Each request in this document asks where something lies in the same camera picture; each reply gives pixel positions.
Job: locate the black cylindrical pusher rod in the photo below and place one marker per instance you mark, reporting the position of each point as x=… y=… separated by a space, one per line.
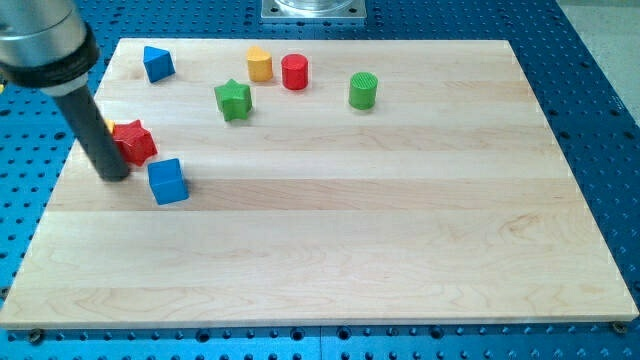
x=85 y=120

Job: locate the yellow hexagon block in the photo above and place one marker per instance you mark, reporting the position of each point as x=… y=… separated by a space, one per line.
x=110 y=124

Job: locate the red star block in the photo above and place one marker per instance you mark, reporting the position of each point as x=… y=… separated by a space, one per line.
x=134 y=142

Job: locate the green star block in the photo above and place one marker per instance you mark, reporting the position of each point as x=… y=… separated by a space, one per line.
x=233 y=100

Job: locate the blue triangular prism block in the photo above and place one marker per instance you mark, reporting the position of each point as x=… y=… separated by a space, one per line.
x=158 y=63

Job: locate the blue cube block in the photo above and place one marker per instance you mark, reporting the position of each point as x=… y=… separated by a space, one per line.
x=167 y=182

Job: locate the yellow heart block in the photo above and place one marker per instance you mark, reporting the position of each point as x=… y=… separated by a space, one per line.
x=259 y=64

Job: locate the wooden board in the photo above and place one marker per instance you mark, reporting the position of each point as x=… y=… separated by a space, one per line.
x=449 y=201

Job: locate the red cylinder block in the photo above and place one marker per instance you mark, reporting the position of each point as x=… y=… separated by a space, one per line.
x=294 y=71

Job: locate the green cylinder block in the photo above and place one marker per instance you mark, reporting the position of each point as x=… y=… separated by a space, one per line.
x=362 y=90

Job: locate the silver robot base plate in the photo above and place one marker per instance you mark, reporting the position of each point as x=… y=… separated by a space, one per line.
x=313 y=9

